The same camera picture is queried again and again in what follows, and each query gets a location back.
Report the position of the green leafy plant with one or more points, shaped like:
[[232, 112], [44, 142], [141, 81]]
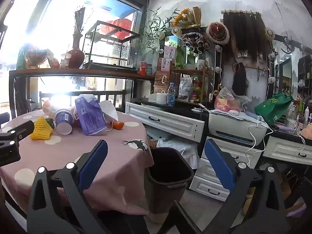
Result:
[[152, 31]]

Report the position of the sunflower bouquet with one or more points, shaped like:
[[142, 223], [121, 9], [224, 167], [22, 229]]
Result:
[[187, 17]]

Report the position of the yellow foam fruit net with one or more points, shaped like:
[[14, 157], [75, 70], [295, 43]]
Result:
[[41, 130]]

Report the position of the vanity mirror with bulbs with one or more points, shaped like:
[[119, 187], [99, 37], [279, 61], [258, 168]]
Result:
[[290, 73]]

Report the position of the dark brown trash bin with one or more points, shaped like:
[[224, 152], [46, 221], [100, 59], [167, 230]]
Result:
[[168, 182]]

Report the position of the hanging brown hair extensions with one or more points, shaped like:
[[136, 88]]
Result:
[[243, 36]]

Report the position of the black balcony railing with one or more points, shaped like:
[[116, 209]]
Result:
[[109, 97]]

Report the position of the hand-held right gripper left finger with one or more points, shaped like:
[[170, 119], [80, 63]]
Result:
[[93, 165]]

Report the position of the hair straightener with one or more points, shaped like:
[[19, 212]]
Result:
[[201, 107]]

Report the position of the red ornate hat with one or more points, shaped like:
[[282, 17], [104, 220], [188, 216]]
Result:
[[217, 33]]

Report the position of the wicker basket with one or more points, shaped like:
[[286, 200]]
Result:
[[152, 143]]

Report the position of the clear bag dark contents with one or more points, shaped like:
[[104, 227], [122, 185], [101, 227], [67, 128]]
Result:
[[184, 90]]

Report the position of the orange white snack bag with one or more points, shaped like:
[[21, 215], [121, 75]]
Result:
[[48, 109]]

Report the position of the small wooden rack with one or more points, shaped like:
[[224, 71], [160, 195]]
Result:
[[195, 72]]

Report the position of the dried reed bunch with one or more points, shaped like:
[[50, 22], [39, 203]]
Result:
[[79, 20]]

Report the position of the green tote bag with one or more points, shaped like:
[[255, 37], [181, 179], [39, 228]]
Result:
[[273, 109]]

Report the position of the white printer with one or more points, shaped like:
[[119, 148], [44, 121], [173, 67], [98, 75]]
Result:
[[234, 129]]

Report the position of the wooden top black shelf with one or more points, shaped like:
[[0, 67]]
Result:
[[80, 72]]

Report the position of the purple tissue packet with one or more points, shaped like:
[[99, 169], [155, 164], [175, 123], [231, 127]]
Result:
[[90, 117]]

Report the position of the white computer mouse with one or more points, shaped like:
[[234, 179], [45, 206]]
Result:
[[234, 112]]

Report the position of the teal tin can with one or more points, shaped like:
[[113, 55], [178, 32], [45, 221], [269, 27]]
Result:
[[149, 70]]

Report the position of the wide white drawer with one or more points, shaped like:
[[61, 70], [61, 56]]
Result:
[[168, 123]]

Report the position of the white crumpled tissue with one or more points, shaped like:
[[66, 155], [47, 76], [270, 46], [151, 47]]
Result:
[[109, 111]]

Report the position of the orange peel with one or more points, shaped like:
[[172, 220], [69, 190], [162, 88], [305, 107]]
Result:
[[118, 125]]

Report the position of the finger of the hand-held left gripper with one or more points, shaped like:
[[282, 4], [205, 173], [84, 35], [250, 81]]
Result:
[[22, 129], [8, 153]]

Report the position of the pink printed box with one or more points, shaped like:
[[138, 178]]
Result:
[[169, 52]]

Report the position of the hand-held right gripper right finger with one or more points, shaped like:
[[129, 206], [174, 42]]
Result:
[[219, 165]]

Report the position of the lion head ornament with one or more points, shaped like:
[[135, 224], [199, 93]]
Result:
[[195, 41]]

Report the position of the pink polka dot tablecloth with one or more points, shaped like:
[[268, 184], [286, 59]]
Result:
[[97, 151]]

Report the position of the red lantern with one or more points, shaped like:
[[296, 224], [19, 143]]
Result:
[[117, 28]]

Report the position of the red ceramic vase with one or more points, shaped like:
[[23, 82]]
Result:
[[76, 56]]

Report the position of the red tin can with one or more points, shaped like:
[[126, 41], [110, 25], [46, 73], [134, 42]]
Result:
[[143, 68]]

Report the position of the black wig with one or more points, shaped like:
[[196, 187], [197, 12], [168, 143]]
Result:
[[240, 80]]

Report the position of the plastic bag red packets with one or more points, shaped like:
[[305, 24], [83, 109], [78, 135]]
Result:
[[228, 101]]

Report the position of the white desk drawer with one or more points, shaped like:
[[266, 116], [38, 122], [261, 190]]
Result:
[[285, 150]]

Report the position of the white toilet paper roll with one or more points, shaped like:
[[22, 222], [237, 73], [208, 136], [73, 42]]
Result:
[[162, 98]]

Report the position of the grey flat device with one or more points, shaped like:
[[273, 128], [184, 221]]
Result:
[[158, 134]]

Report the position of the white drawer cabinet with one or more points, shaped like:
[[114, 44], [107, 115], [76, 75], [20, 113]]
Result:
[[207, 175]]

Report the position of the stack of brown boxes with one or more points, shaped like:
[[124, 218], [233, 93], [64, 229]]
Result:
[[162, 78]]

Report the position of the clear water bottle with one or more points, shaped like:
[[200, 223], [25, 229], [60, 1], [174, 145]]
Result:
[[171, 96]]

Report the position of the brass bowl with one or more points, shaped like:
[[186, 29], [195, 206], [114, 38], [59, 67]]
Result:
[[35, 57]]

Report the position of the dark green wrapper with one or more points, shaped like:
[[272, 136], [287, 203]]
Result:
[[50, 123]]

